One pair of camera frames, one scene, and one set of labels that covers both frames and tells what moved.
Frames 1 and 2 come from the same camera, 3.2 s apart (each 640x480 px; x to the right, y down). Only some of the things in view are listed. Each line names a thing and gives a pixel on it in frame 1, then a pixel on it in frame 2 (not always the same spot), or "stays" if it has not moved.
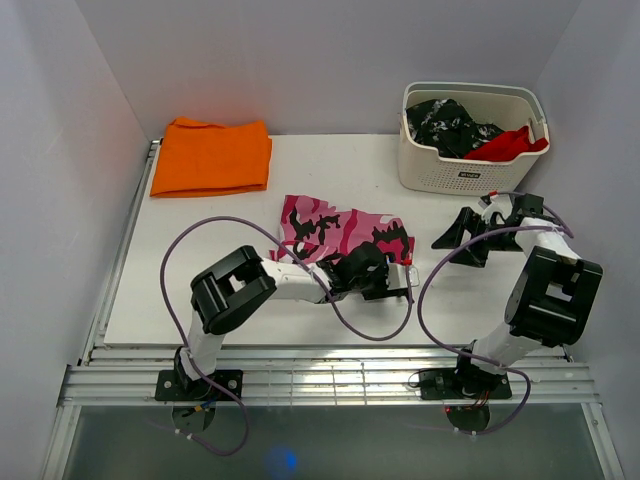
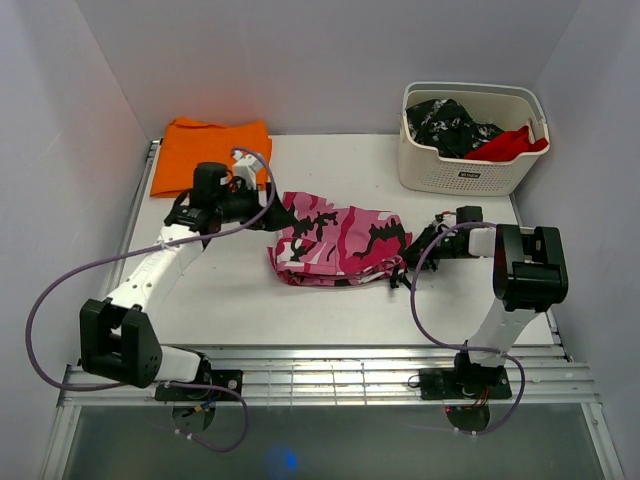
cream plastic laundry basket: x=508 y=105 stays
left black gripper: x=381 y=291 -> x=279 y=219
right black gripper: x=464 y=220 -> x=413 y=250
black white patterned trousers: x=447 y=125 stays
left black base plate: x=174 y=385 stays
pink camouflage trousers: x=312 y=231 stays
